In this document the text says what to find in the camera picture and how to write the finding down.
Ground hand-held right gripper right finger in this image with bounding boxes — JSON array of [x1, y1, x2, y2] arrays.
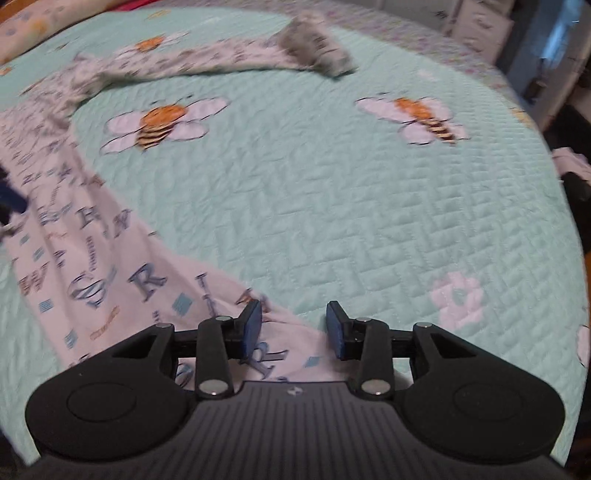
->
[[325, 301, 483, 400]]

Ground green bee-print quilt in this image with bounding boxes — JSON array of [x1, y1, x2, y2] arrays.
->
[[0, 7, 591, 462]]

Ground white cloth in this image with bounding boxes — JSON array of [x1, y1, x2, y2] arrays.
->
[[551, 148, 591, 182]]

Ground white letter-print pants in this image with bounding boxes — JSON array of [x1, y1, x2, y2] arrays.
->
[[0, 11, 358, 384]]

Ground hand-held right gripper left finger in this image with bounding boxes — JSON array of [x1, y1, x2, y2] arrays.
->
[[111, 299, 263, 400]]

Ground white drawer cabinet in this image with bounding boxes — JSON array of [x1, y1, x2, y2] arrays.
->
[[443, 0, 515, 51]]

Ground white door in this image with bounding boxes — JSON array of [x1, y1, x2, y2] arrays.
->
[[505, 0, 589, 132]]

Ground floral pillow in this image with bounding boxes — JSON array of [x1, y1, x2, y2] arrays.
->
[[0, 0, 112, 65]]

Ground dark furniture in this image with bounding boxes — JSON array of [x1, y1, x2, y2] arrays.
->
[[561, 171, 591, 259]]

